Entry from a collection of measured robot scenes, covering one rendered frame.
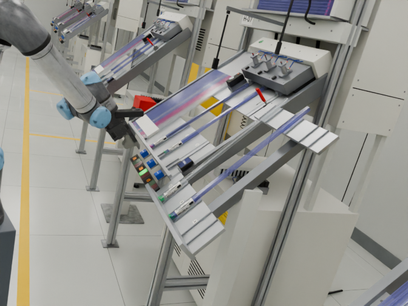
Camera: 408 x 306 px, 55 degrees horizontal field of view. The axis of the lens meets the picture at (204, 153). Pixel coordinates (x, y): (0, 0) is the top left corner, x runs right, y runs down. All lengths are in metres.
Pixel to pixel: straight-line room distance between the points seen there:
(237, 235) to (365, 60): 0.87
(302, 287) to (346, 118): 0.83
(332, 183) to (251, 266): 1.92
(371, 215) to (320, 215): 1.46
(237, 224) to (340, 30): 0.79
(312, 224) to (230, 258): 0.66
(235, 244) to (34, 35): 0.82
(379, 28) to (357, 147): 1.82
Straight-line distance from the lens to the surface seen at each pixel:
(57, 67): 1.26
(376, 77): 1.73
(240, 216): 1.17
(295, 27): 1.74
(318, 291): 2.10
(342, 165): 3.48
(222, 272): 1.26
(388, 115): 1.85
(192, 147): 1.51
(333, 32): 1.56
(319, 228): 1.86
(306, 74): 1.56
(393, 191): 3.14
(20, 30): 1.19
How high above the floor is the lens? 1.23
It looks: 16 degrees down
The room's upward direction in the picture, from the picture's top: 15 degrees clockwise
